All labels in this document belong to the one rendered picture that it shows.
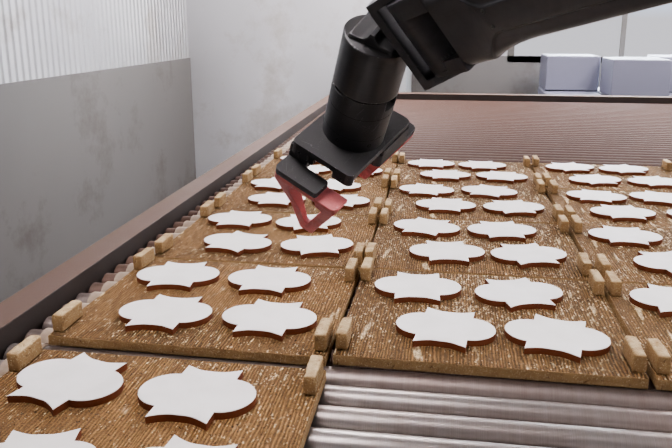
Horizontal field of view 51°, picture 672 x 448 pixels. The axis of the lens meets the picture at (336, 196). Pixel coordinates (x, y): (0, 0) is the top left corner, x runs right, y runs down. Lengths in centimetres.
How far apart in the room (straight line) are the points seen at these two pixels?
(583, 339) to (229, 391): 49
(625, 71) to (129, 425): 451
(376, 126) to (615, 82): 449
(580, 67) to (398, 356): 454
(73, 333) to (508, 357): 62
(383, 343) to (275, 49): 446
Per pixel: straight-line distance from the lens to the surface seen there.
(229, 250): 139
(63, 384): 95
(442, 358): 99
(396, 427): 88
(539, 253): 141
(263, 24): 538
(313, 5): 529
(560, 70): 538
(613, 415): 95
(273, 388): 91
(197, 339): 105
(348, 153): 62
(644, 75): 509
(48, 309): 124
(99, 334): 110
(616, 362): 103
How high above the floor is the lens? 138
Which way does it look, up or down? 14 degrees down
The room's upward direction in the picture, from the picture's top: straight up
